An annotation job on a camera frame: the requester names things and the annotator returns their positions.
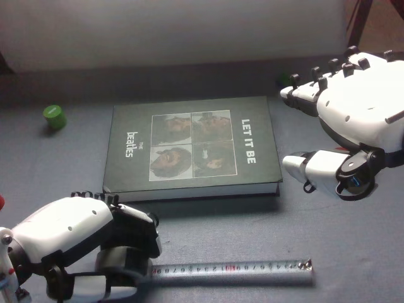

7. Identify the grey table cloth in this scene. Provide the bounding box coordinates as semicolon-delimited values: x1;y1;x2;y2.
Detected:
0;52;404;303

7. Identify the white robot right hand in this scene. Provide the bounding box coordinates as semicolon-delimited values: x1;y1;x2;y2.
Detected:
280;45;404;202

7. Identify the grey white tape measure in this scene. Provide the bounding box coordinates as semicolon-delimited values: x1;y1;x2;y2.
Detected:
95;246;316;287

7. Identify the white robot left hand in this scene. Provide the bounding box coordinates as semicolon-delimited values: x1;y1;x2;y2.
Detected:
12;191;163;302

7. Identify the dark wooden chair leg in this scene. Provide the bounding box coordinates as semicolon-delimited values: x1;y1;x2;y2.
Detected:
346;0;375;53

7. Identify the green blue toy block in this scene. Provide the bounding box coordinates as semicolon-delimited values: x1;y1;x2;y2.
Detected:
276;73;293;88

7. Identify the black hardcover book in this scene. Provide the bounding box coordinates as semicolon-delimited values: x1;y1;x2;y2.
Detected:
102;95;284;203

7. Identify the green toy cylinder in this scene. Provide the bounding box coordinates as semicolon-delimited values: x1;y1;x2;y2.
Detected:
43;104;68;129

